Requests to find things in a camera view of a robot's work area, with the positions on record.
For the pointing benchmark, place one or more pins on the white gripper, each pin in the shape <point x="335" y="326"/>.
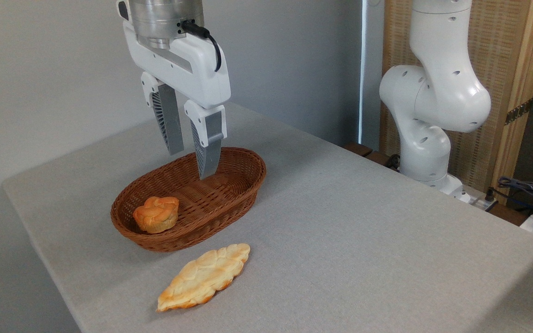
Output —
<point x="192" y="69"/>

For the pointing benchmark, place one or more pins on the woven wood-framed folding screen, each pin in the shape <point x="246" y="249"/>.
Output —
<point x="502" y="55"/>

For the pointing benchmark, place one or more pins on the brown oval wicker basket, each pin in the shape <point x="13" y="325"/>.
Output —
<point x="238" y="185"/>

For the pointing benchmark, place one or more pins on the pale leaf-shaped bread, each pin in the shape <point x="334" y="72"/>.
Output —
<point x="204" y="277"/>

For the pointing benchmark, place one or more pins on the orange round bread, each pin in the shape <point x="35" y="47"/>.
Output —
<point x="155" y="215"/>

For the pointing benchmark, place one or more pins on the white vertical wall trim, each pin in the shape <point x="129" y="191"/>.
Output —
<point x="363" y="69"/>

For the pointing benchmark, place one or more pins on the dark metal screen hinge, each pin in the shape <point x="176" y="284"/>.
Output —
<point x="518" y="111"/>

